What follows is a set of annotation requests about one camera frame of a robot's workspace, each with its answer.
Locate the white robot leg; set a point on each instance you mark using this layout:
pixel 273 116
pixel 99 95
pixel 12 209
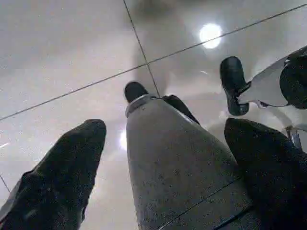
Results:
pixel 266 88

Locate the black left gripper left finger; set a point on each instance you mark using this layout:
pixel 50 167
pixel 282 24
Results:
pixel 57 182

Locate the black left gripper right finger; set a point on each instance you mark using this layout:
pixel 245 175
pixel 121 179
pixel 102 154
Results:
pixel 273 182

